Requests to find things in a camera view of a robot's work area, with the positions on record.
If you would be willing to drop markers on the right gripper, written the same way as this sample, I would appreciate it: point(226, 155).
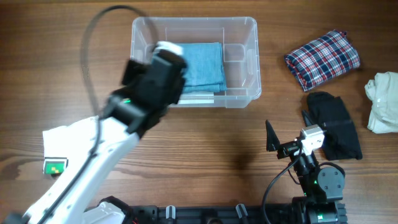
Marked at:
point(273, 142)

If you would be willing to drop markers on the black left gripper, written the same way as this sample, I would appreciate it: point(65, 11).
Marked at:
point(140, 70)

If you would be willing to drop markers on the plaid flannel cloth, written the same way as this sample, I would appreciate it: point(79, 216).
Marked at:
point(322, 59)

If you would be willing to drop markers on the white printed cloth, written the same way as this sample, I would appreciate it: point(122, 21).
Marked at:
point(66, 144)

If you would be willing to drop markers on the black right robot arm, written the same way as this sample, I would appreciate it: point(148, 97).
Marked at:
point(322, 183)

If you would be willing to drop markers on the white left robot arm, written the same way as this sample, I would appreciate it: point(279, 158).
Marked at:
point(67, 199)

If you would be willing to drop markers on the folded blue cloth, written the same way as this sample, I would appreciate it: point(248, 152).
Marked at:
point(205, 70)

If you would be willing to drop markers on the folded black cloth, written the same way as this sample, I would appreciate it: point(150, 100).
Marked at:
point(341, 138)

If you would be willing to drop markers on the clear plastic storage box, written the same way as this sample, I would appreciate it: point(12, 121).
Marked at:
point(239, 40)

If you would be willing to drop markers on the crumpled cream cloth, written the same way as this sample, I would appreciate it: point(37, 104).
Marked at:
point(382, 91)

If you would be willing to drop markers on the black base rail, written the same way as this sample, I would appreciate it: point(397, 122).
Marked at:
point(217, 214)

